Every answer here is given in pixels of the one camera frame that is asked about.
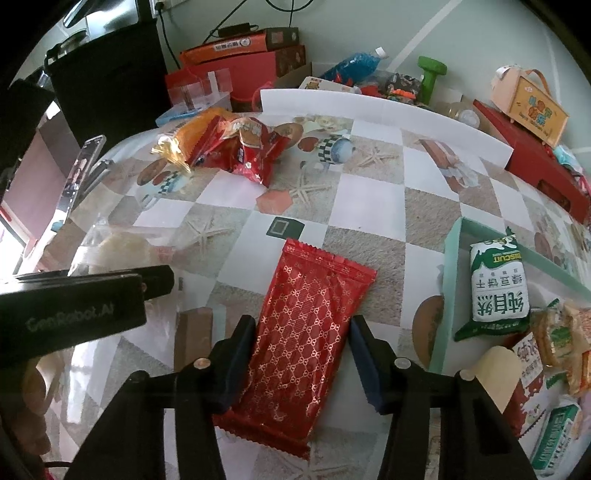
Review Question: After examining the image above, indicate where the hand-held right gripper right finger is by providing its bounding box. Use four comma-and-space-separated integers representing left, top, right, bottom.
348, 315, 539, 480

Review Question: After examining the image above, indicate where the clear pale pastry packet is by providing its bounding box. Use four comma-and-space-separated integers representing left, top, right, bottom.
69, 226, 185, 278

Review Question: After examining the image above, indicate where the black cable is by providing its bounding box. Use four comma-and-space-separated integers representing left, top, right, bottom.
265, 0, 317, 29

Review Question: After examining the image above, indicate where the yellow carry box with handle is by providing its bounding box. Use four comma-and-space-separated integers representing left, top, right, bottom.
491, 68, 572, 140

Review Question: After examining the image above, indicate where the smartphone on stand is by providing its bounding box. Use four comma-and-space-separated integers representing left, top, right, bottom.
59, 134, 108, 210

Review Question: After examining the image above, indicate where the green dumbbell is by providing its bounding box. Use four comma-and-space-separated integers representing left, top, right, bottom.
417, 55, 448, 101

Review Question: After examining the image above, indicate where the beige printed card box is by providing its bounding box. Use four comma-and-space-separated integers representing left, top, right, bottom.
298, 76, 363, 96

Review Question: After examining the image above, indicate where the black storage box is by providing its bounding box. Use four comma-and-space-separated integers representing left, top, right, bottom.
44, 18, 169, 139

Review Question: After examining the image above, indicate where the teal wipes packet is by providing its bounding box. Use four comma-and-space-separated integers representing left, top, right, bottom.
553, 144, 583, 178

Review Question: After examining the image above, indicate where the red gift box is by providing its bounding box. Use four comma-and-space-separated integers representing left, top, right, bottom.
472, 98, 591, 223

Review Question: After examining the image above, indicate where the teal-edged white tray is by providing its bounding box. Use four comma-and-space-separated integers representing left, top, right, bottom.
428, 216, 591, 480

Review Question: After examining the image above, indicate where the blue bottle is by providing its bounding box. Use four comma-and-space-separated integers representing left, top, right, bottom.
318, 46, 389, 85

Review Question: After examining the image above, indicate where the pink board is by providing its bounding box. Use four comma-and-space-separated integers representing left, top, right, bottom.
0, 104, 81, 273

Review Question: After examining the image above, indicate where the orange flat box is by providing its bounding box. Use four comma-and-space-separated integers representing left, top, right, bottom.
179, 27, 301, 66

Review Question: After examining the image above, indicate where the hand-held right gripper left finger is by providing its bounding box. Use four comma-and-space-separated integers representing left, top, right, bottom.
65, 315, 257, 480

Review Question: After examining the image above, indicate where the pile of small toys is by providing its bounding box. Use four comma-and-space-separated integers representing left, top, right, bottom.
358, 71, 422, 101

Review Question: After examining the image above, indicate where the red gold-patterned snack packet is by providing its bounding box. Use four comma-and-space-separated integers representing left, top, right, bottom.
212, 237, 378, 461

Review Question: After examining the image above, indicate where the black monitor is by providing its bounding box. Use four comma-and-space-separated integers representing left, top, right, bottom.
60, 0, 155, 28

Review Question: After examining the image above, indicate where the clear acrylic box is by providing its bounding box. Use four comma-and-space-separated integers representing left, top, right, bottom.
167, 68, 232, 112

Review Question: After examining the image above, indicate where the green white crisp packet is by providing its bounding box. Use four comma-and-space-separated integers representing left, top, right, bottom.
530, 399, 583, 478

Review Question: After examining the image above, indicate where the orange cracker packet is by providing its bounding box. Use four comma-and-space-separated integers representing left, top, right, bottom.
531, 299, 578, 370
566, 307, 591, 398

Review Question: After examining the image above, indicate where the green white biscuit packet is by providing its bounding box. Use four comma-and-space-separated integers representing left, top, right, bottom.
454, 227, 532, 342

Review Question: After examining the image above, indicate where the dark red white snack packet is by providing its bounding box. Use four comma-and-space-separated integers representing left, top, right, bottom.
473, 332, 548, 444

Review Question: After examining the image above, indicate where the small clear jar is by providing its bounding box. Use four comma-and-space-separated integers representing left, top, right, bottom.
445, 98, 482, 129

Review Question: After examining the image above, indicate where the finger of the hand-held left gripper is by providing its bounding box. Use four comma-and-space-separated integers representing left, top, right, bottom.
139, 264, 176, 303

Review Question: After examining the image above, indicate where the red gift bag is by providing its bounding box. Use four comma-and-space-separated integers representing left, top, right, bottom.
165, 51, 278, 112

